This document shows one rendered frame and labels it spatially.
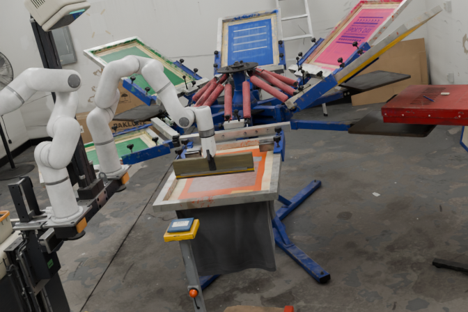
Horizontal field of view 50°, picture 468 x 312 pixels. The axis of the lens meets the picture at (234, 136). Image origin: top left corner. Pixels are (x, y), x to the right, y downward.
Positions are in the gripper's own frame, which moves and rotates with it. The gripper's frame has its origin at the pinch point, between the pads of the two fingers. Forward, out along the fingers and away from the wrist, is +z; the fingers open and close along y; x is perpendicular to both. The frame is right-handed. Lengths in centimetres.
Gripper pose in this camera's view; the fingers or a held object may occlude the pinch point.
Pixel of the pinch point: (213, 164)
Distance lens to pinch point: 240.2
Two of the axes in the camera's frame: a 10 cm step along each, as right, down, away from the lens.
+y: -1.2, 3.3, -9.4
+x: 9.8, -1.2, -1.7
